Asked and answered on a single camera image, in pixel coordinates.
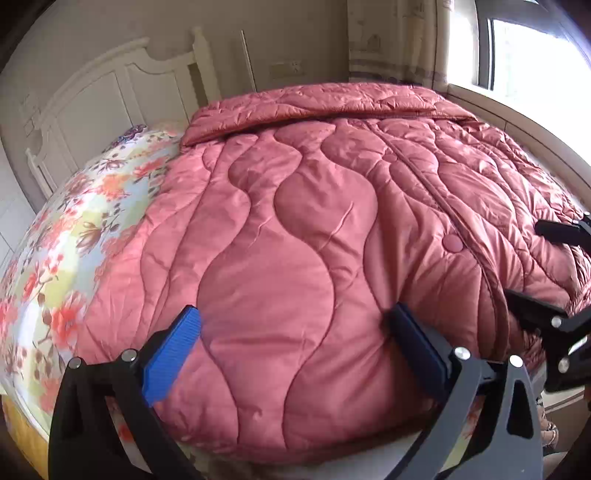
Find white wardrobe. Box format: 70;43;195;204
0;143;47;273

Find white window sill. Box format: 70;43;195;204
447;83;591;185

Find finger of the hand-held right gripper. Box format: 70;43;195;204
534;213;591;252
503;288;591;394

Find white bed headboard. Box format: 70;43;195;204
25;25;222;195

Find patterned beige curtain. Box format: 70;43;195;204
346;0;481;88

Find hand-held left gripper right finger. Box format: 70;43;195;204
385;302;544;480

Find white wall conduit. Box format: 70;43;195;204
239;30;258;92

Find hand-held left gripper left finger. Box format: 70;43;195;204
47;305;204;480

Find pink quilted coat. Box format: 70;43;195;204
76;83;591;462

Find window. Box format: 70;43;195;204
475;0;591;121

